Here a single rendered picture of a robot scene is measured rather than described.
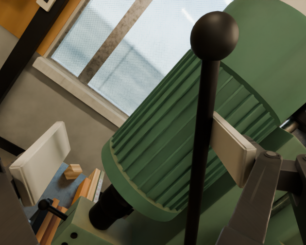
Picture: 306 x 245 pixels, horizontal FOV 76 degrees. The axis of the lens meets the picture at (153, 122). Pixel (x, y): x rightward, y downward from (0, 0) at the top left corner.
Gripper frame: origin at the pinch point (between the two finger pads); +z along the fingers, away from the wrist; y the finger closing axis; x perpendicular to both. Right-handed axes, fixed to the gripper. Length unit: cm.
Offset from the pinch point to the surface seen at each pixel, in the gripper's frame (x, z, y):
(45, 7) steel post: 30, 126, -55
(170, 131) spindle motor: -3.2, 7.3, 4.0
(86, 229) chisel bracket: -22.8, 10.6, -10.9
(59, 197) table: -33, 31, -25
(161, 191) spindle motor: -11.4, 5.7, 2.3
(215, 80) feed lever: 4.6, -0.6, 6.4
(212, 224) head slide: -20.2, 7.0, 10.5
